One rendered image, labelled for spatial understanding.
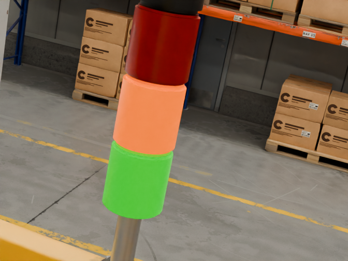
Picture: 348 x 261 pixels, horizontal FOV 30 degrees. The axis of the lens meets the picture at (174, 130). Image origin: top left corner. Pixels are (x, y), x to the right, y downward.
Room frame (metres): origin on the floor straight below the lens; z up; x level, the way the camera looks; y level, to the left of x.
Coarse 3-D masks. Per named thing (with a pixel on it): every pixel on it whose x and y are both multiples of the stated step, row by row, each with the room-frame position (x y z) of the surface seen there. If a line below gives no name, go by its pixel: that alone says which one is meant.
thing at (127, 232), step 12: (144, 0) 0.47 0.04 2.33; (156, 0) 0.47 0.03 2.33; (168, 0) 0.47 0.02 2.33; (180, 0) 0.47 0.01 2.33; (192, 0) 0.47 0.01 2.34; (204, 0) 0.49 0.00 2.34; (180, 12) 0.47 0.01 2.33; (192, 12) 0.48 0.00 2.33; (120, 216) 0.48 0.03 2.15; (120, 228) 0.48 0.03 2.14; (132, 228) 0.48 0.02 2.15; (120, 240) 0.48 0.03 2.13; (132, 240) 0.48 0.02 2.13; (120, 252) 0.48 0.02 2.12; (132, 252) 0.48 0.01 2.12
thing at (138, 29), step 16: (144, 16) 0.47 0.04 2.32; (160, 16) 0.47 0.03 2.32; (176, 16) 0.47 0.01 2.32; (192, 16) 0.48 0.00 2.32; (144, 32) 0.47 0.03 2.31; (160, 32) 0.47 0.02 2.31; (176, 32) 0.47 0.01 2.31; (192, 32) 0.48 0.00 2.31; (128, 48) 0.48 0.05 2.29; (144, 48) 0.47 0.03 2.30; (160, 48) 0.47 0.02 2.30; (176, 48) 0.47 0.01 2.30; (192, 48) 0.48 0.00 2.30; (128, 64) 0.48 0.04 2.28; (144, 64) 0.47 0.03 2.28; (160, 64) 0.47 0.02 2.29; (176, 64) 0.47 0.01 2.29; (144, 80) 0.47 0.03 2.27; (160, 80) 0.47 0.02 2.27; (176, 80) 0.47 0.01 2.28
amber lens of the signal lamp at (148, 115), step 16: (128, 80) 0.48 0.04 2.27; (128, 96) 0.47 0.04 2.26; (144, 96) 0.47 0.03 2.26; (160, 96) 0.47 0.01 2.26; (176, 96) 0.47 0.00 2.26; (128, 112) 0.47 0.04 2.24; (144, 112) 0.47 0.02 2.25; (160, 112) 0.47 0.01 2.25; (176, 112) 0.48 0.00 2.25; (128, 128) 0.47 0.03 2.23; (144, 128) 0.47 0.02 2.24; (160, 128) 0.47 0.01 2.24; (176, 128) 0.48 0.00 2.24; (128, 144) 0.47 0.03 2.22; (144, 144) 0.47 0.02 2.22; (160, 144) 0.47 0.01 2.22
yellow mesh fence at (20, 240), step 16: (0, 224) 0.53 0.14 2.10; (0, 240) 0.51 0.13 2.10; (16, 240) 0.51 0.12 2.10; (32, 240) 0.51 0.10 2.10; (48, 240) 0.52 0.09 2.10; (0, 256) 0.51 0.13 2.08; (16, 256) 0.50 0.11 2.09; (32, 256) 0.50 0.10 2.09; (48, 256) 0.50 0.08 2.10; (64, 256) 0.50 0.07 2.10; (80, 256) 0.50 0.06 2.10; (96, 256) 0.51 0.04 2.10
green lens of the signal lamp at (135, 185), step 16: (112, 144) 0.49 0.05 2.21; (112, 160) 0.48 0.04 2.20; (128, 160) 0.47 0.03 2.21; (144, 160) 0.47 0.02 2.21; (160, 160) 0.47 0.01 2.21; (112, 176) 0.47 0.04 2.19; (128, 176) 0.47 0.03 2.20; (144, 176) 0.47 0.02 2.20; (160, 176) 0.47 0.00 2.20; (112, 192) 0.47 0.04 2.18; (128, 192) 0.47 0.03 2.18; (144, 192) 0.47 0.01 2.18; (160, 192) 0.48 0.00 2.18; (112, 208) 0.47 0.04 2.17; (128, 208) 0.47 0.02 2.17; (144, 208) 0.47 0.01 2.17; (160, 208) 0.48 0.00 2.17
